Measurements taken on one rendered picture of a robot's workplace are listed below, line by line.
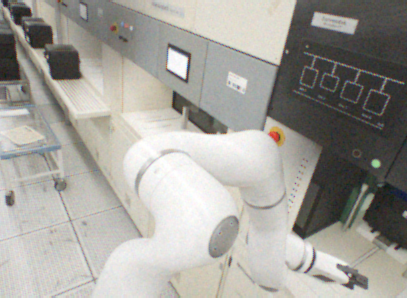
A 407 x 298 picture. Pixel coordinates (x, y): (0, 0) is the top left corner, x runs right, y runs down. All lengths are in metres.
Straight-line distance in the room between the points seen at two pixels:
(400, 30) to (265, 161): 0.44
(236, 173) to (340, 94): 0.45
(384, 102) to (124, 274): 0.65
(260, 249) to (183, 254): 0.35
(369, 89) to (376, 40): 0.11
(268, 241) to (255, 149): 0.27
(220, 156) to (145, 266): 0.19
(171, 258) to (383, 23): 0.66
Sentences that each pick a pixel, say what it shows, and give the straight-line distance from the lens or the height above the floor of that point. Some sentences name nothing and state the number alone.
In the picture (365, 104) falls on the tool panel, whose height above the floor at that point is 1.55.
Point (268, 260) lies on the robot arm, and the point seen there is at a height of 1.25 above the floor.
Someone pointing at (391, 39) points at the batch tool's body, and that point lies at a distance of 0.81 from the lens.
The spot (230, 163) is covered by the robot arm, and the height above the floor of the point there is 1.51.
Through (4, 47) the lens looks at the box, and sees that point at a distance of 4.09.
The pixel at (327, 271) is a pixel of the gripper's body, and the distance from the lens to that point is 0.87.
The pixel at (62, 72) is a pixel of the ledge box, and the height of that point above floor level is 0.87.
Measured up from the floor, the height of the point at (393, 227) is 0.99.
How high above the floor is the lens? 1.75
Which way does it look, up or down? 29 degrees down
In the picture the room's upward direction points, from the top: 9 degrees clockwise
